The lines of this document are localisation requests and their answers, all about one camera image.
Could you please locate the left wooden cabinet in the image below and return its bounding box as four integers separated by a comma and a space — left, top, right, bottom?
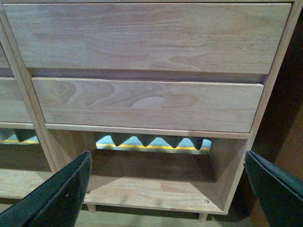
0, 9, 59, 199

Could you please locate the right wooden cabinet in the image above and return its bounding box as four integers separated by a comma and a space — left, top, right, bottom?
0, 0, 303, 222

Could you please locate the wooden cabinet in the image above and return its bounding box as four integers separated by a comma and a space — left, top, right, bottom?
0, 0, 303, 222
0, 9, 59, 199

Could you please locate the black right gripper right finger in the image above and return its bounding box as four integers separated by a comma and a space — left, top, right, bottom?
244, 150, 303, 227

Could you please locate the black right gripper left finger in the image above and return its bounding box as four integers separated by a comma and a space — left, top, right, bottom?
0, 151, 92, 227

